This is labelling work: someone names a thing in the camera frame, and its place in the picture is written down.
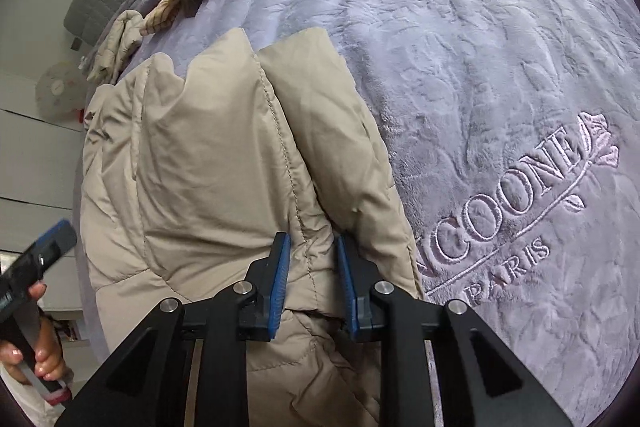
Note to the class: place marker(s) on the beige puffer jacket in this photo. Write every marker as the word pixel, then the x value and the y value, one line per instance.
pixel 188 178

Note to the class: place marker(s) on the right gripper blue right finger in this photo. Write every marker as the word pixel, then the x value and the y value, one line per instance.
pixel 380 312

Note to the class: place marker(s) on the white wardrobe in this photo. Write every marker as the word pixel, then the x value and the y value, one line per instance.
pixel 39 156

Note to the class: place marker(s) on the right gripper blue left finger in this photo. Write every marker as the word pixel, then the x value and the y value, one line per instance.
pixel 248 310

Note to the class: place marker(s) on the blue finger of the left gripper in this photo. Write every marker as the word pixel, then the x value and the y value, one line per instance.
pixel 55 243

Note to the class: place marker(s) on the folded cream puffer jacket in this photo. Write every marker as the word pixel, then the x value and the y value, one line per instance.
pixel 112 55

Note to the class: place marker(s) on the lavender plush bed blanket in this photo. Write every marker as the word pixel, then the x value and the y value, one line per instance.
pixel 512 130

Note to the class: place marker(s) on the white standing fan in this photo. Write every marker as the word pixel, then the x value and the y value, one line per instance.
pixel 61 90

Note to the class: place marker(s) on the person's left hand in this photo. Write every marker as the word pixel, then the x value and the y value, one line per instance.
pixel 49 359

